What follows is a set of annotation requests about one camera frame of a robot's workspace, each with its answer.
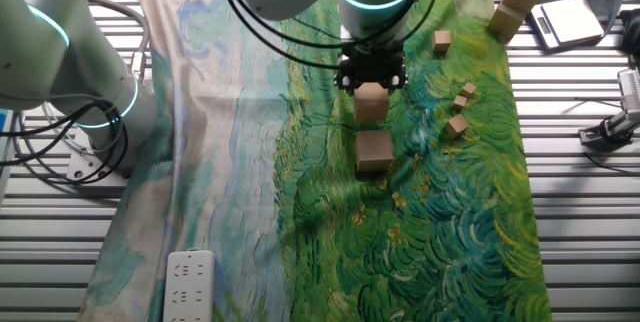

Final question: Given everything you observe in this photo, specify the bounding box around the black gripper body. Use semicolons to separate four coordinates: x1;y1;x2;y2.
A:
338;39;406;83

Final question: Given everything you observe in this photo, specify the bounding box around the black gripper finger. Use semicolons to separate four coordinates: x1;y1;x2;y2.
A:
333;64;362;96
383;64;409;95

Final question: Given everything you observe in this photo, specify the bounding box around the medium wooden cube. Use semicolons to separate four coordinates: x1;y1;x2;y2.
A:
431;29;453;54

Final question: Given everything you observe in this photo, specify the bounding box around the small wooden cube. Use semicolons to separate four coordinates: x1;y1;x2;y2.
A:
444;113;471;139

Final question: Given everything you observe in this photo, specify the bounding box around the green blue painted cloth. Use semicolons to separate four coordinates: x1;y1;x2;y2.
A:
77;0;554;322

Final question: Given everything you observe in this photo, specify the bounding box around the silver digital scale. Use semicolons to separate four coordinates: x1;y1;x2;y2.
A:
528;0;605;51

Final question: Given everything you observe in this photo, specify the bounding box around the dark round object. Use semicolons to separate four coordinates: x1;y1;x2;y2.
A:
618;7;640;58

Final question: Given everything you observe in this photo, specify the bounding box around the white power strip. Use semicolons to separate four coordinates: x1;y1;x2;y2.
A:
162;247;216;322

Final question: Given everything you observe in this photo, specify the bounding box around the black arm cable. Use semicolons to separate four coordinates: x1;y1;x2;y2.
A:
213;0;441;71

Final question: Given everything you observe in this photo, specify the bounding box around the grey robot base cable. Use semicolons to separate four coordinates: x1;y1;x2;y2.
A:
82;0;152;86

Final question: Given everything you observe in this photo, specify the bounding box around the grey black camera mount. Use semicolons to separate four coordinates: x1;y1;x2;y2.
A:
578;109;640;147

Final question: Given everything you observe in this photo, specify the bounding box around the thin black cable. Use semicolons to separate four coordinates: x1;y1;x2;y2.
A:
582;150;640;176

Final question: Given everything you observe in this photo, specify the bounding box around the black base cable bundle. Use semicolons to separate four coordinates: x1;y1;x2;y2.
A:
0;94;129;186

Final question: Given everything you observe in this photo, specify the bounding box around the silver ribbed camera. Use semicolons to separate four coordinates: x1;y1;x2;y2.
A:
617;67;640;113

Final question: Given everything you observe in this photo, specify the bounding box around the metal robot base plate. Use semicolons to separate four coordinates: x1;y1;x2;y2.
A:
64;126;131;183

